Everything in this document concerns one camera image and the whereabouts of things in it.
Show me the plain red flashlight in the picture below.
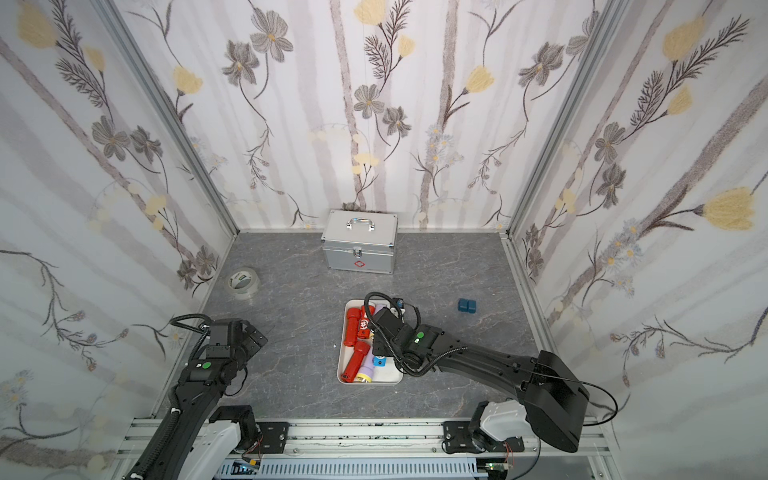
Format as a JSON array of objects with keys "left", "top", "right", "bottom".
[{"left": 343, "top": 307, "right": 361, "bottom": 348}]

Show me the red flashlight white head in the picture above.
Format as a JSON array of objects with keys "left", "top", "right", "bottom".
[{"left": 357, "top": 305, "right": 376, "bottom": 340}]

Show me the purple flashlight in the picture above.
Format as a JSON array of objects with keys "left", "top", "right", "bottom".
[{"left": 354, "top": 358, "right": 375, "bottom": 383}]

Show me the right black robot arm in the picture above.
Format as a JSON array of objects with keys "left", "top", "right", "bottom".
[{"left": 362, "top": 292, "right": 620, "bottom": 453}]

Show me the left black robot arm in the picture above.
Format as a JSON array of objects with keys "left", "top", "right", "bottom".
[{"left": 125, "top": 313, "right": 268, "bottom": 479}]

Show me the clear tape roll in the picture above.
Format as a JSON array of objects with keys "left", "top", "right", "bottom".
[{"left": 226, "top": 267, "right": 261, "bottom": 300}]

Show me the white plastic tray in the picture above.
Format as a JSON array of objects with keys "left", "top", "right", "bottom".
[{"left": 336, "top": 299, "right": 404, "bottom": 386}]

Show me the teal plastic block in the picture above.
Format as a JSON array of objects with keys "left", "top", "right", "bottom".
[{"left": 457, "top": 298, "right": 477, "bottom": 314}]

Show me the silver aluminium case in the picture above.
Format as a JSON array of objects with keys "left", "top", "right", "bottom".
[{"left": 321, "top": 210, "right": 398, "bottom": 274}]

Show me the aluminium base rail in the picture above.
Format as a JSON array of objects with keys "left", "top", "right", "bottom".
[{"left": 119, "top": 417, "right": 625, "bottom": 480}]

